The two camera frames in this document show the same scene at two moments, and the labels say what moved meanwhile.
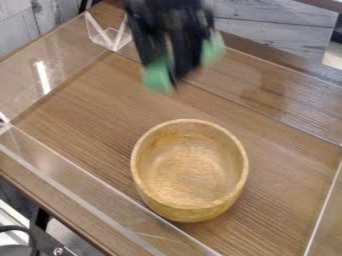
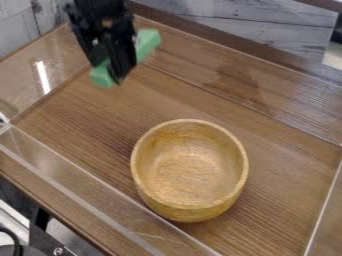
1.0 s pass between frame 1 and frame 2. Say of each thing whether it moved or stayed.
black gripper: moved
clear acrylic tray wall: stayed
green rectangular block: moved
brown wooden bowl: stayed
